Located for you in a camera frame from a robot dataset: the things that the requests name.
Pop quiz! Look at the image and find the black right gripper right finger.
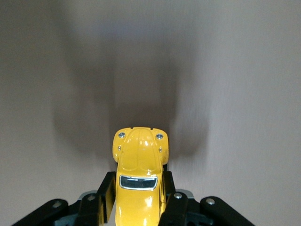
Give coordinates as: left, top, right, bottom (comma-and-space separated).
159, 170, 256, 226

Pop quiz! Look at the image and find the yellow beetle toy car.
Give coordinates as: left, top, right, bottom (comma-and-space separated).
111, 127, 170, 226

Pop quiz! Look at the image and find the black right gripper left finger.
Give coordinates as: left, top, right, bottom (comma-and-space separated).
11, 171, 117, 226

